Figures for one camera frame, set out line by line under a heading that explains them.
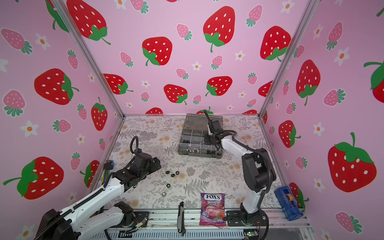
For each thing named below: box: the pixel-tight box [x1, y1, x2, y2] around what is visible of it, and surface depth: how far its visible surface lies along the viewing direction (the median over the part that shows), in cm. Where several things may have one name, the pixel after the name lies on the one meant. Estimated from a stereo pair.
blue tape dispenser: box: [274, 186, 304, 221], surface depth 76 cm
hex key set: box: [101, 160, 115, 185], surface depth 93 cm
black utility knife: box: [177, 201, 186, 237], surface depth 75 cm
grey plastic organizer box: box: [178, 113, 223, 159], surface depth 103 cm
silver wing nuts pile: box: [185, 146, 200, 153], surface depth 100 cm
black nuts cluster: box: [165, 170, 180, 178], surface depth 92 cm
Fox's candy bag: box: [199, 193, 227, 227], surface depth 77 cm
